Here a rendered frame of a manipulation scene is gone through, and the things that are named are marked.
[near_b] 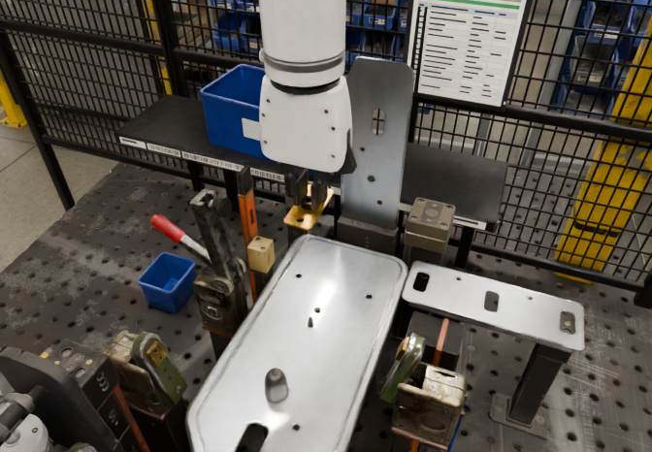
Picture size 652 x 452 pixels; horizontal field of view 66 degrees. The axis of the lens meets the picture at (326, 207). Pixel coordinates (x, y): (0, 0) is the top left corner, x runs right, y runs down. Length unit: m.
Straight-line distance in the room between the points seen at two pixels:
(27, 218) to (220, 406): 2.29
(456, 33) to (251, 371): 0.73
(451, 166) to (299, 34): 0.70
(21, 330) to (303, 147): 0.98
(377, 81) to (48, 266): 1.02
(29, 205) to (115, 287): 1.70
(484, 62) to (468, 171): 0.23
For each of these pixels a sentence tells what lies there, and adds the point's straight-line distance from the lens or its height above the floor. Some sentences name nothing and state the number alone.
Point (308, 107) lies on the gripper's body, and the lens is 0.53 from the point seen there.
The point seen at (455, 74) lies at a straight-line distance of 1.10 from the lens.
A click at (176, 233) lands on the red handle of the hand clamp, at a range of 0.82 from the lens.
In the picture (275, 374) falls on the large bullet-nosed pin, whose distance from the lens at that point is 0.72.
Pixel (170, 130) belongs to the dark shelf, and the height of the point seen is 1.03.
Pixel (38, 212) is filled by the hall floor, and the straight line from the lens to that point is 2.96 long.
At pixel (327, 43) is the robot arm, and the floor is 1.48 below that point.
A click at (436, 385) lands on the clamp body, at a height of 1.04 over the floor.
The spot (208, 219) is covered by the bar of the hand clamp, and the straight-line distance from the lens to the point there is 0.74.
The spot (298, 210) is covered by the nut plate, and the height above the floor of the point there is 1.25.
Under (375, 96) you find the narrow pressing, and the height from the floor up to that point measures 1.28.
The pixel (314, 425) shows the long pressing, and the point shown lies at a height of 1.00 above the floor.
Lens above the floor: 1.66
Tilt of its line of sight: 40 degrees down
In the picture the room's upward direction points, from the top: straight up
